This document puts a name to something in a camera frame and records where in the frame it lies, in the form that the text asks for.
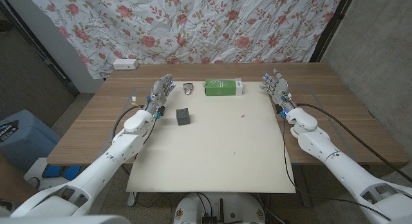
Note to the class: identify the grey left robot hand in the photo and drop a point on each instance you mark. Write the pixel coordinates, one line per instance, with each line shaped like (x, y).
(157, 92)

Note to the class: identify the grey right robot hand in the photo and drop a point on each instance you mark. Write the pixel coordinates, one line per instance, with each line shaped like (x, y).
(277, 87)

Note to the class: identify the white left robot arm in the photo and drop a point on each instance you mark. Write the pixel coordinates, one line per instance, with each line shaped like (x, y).
(109, 159)

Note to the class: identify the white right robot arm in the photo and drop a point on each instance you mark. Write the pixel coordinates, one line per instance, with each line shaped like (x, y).
(341, 166)

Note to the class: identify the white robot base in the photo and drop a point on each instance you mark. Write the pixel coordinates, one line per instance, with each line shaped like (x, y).
(193, 208)

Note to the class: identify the dark grey block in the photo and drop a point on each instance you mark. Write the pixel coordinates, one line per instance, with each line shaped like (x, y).
(183, 117)

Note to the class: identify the silver padlock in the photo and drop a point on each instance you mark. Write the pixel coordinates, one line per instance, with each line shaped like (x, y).
(188, 88)

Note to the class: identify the white power strip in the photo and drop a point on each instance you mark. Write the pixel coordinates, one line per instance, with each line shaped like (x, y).
(125, 64)

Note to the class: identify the green and white carton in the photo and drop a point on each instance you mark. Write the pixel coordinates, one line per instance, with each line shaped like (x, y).
(220, 87)

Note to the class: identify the floral backdrop cloth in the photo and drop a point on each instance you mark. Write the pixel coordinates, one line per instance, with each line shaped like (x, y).
(193, 27)

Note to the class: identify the cream paper mat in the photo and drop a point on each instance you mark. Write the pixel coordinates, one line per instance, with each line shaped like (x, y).
(212, 153)

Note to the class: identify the black backdrop stand pole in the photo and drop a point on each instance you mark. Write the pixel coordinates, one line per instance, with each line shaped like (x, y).
(331, 24)

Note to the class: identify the grey table leg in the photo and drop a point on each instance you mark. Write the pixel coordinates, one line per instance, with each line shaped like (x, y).
(302, 185)

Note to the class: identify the white table leg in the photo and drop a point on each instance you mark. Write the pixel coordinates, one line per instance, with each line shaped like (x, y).
(132, 199)

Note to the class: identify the blue plastic pad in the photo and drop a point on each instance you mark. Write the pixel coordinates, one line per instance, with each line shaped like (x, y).
(51, 171)
(71, 173)

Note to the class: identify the black box with antenna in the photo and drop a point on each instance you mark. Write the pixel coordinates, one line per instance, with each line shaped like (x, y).
(209, 220)

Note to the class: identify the blue plastic bin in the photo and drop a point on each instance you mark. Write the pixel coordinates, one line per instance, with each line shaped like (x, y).
(25, 140)

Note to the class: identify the white robot chest cover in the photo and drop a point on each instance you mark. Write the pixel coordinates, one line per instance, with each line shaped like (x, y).
(64, 220)

